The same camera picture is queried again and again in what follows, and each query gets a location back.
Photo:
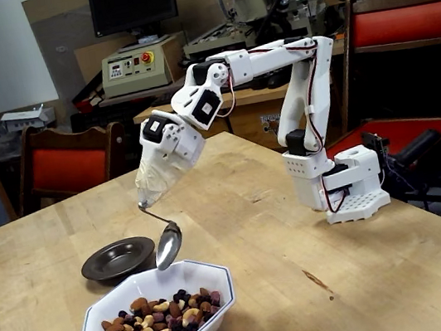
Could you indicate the white router box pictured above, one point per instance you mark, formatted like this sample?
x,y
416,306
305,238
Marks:
x,y
26,118

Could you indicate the black circuit board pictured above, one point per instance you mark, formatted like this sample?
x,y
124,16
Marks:
x,y
376,143

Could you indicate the small wooden red-cushioned chair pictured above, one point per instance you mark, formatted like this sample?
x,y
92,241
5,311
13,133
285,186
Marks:
x,y
66,169

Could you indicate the dark brown dish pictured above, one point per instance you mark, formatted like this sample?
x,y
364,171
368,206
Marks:
x,y
114,260

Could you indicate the grey board panel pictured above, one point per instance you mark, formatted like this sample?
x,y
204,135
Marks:
x,y
64,51

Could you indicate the bent metal spoon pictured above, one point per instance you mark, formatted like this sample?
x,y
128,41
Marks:
x,y
168,249

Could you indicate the large wooden red-cushioned chair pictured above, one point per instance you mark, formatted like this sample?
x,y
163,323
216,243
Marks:
x,y
403,23

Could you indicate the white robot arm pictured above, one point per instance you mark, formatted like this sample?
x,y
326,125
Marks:
x,y
309,88

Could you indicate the black computer monitor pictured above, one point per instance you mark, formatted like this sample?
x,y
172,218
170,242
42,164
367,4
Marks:
x,y
132,3

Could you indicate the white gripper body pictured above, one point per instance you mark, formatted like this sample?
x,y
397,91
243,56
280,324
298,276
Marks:
x,y
184,146

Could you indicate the wooden workbench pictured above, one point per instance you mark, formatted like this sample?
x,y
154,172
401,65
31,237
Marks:
x,y
251,118

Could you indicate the black mouse device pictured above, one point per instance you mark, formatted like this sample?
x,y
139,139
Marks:
x,y
274,81

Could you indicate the beige masking tape wrap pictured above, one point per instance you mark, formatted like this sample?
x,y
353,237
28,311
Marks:
x,y
155,180

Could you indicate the mixed nuts pile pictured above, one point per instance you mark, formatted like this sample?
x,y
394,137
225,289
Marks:
x,y
161,322

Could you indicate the white octagonal bowl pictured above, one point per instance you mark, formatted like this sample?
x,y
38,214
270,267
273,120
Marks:
x,y
204,277

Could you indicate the black keyboard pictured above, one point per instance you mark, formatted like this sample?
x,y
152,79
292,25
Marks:
x,y
162,100

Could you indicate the black cylinder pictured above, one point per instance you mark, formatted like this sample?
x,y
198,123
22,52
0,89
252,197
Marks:
x,y
417,147

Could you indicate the beige control box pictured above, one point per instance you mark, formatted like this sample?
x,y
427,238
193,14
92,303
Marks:
x,y
134,74

